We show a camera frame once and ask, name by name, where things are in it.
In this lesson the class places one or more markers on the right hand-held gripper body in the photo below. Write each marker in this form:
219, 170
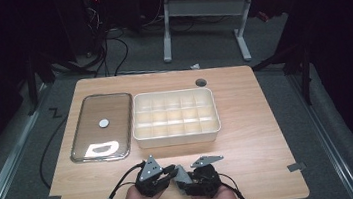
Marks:
207, 183

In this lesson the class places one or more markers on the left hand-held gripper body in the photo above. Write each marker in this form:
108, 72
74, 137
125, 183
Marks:
150, 183

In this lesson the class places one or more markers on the grey sock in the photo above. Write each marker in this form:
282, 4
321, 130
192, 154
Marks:
182, 175

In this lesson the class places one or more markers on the white compartment storage box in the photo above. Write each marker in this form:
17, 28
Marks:
175, 118

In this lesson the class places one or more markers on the transparent plastic box lid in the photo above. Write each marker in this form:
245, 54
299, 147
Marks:
101, 138

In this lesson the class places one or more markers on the dark round table grommet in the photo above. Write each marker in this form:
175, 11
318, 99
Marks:
200, 82

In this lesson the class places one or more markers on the white paper scrap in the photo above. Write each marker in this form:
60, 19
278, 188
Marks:
195, 66

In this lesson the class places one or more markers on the black metal stand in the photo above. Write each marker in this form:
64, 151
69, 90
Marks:
32, 85
306, 78

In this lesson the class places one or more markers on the small red object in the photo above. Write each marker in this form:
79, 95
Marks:
263, 16

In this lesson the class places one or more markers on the metal floor rail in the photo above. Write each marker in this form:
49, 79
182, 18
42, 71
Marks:
326, 136
7, 165

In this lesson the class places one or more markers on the white metal frame desk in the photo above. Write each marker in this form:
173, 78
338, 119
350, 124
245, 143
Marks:
202, 7

